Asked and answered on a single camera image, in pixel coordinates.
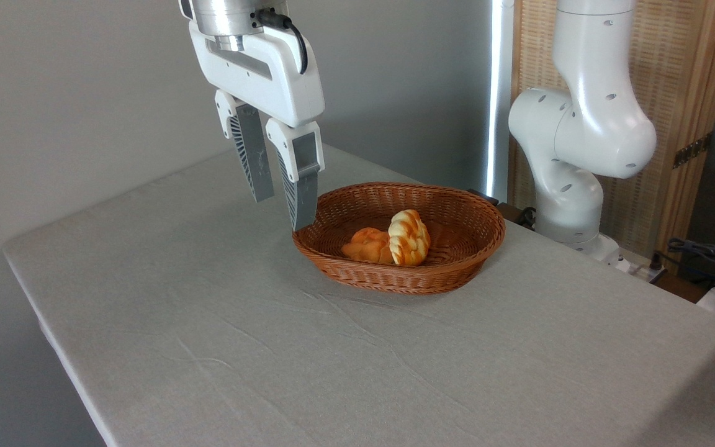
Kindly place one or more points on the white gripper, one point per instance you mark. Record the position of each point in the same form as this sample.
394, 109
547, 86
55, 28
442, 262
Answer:
270, 74

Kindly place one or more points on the braided bread loaf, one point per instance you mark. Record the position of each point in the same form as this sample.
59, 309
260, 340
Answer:
408, 239

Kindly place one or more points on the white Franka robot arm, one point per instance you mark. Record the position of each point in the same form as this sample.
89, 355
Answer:
587, 124

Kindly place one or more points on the orange bread roll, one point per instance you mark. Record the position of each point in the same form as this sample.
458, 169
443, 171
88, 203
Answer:
367, 245

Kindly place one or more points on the grey tablecloth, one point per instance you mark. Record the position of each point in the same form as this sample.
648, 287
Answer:
270, 347

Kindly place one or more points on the brown wicker basket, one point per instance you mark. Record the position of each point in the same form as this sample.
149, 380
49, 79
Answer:
457, 248

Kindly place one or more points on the white vertical pole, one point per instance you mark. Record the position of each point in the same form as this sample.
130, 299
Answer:
499, 93

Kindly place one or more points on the wooden folding screen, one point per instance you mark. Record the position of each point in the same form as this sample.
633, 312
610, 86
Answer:
674, 74

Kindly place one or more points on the metal screen hinge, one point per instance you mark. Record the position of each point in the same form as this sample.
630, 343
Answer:
691, 151

